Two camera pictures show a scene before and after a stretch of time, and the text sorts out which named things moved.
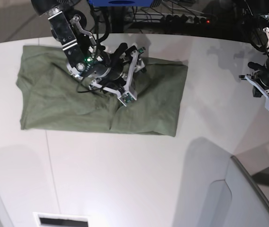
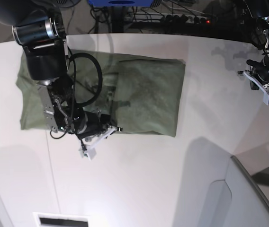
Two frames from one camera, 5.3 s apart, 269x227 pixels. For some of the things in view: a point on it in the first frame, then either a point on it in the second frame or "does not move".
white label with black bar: [53, 219] does not move
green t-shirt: [51, 97] does not move
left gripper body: [116, 60] → [85, 124]
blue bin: [121, 3] does not move
